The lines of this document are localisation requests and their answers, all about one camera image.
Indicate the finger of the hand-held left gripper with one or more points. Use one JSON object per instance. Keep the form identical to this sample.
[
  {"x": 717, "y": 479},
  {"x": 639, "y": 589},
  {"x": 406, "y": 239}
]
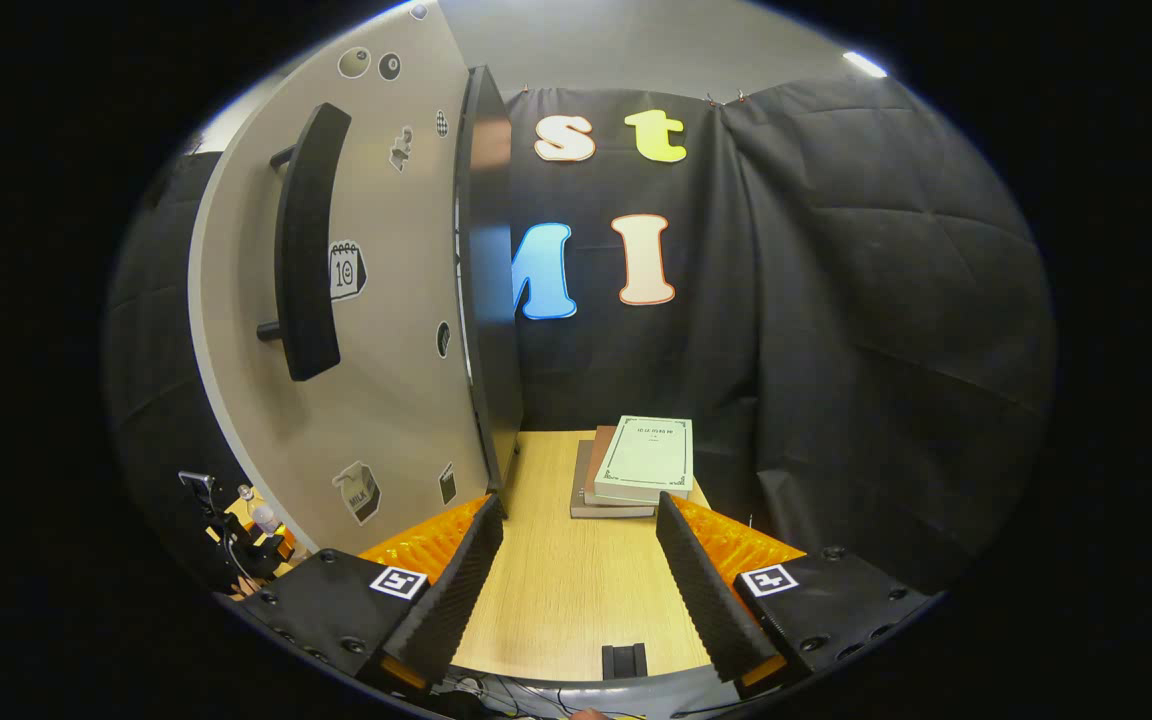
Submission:
[{"x": 278, "y": 548}]

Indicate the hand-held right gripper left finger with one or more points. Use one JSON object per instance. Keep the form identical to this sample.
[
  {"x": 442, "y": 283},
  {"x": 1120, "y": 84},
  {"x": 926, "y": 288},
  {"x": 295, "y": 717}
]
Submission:
[{"x": 461, "y": 590}]

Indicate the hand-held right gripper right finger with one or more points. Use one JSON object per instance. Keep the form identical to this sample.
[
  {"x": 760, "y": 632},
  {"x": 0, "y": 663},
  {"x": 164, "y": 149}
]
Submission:
[{"x": 701, "y": 600}]

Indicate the clear plastic bottle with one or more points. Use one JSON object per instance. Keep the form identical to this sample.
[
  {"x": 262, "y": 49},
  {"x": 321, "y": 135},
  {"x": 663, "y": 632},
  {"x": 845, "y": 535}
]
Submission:
[{"x": 261, "y": 518}]

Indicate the grey cabinet door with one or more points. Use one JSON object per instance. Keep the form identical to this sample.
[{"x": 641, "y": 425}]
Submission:
[{"x": 396, "y": 380}]

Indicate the dark grey cabinet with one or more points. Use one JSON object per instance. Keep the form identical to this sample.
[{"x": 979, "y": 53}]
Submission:
[{"x": 491, "y": 300}]

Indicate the black table clamp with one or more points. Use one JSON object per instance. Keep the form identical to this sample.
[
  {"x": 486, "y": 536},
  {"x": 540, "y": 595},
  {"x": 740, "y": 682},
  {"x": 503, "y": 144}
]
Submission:
[{"x": 624, "y": 662}]

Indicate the light green book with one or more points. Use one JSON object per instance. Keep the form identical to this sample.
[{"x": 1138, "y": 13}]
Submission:
[{"x": 646, "y": 455}]

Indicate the brown book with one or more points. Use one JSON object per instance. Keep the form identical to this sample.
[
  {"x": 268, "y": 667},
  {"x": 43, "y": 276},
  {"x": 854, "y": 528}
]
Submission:
[{"x": 601, "y": 460}]

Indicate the black backdrop cloth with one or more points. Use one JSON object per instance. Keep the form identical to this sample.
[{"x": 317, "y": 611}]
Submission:
[{"x": 886, "y": 350}]

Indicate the small ceiling light panel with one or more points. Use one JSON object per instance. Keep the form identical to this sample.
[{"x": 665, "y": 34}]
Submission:
[{"x": 864, "y": 64}]

